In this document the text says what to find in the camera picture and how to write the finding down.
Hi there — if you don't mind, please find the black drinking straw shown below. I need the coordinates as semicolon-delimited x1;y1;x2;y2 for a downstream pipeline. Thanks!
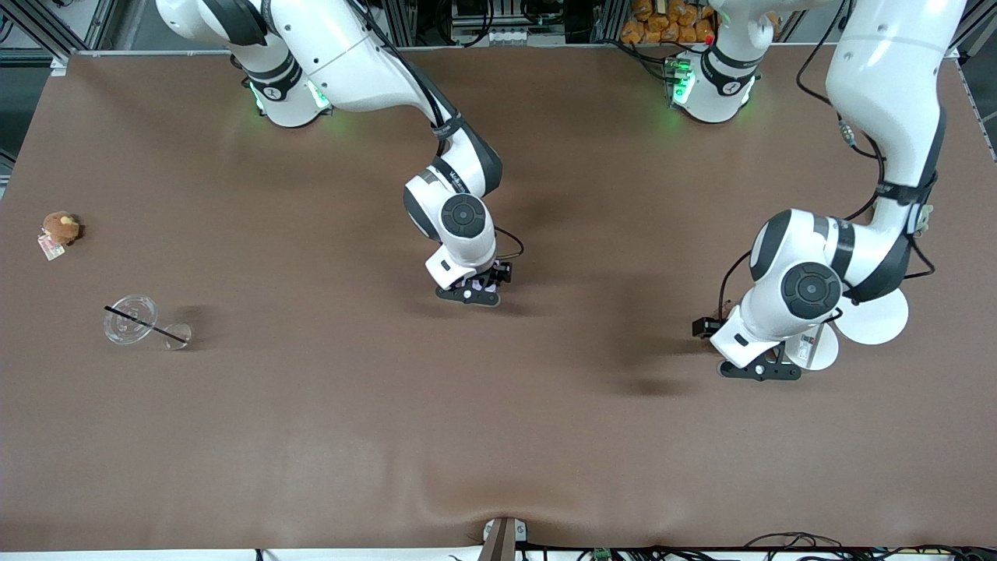
104;306;188;344

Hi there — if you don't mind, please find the white socket strip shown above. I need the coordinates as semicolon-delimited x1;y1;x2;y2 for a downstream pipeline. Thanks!
453;28;530;46

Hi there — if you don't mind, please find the black cable bundle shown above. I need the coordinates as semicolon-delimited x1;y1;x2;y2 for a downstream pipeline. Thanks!
744;532;997;561

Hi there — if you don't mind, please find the brown table cover mat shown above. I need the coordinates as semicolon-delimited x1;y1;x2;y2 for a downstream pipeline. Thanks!
0;43;997;551

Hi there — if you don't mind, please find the orange plush toy pile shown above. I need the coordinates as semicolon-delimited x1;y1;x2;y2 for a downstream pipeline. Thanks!
621;0;716;45

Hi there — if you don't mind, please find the brown plush toy with tag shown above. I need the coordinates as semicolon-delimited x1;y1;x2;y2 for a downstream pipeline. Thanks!
37;211;83;261

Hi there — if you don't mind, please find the clear plastic cup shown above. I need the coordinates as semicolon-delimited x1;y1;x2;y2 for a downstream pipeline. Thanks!
104;294;192;351

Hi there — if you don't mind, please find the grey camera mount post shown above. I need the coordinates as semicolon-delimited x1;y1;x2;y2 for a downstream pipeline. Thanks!
483;517;528;561

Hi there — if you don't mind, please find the aluminium frame profile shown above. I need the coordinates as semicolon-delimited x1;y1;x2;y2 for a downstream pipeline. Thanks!
12;0;79;75
946;8;990;62

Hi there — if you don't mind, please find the white round desk lamp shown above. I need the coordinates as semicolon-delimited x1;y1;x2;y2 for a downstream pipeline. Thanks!
783;287;910;372

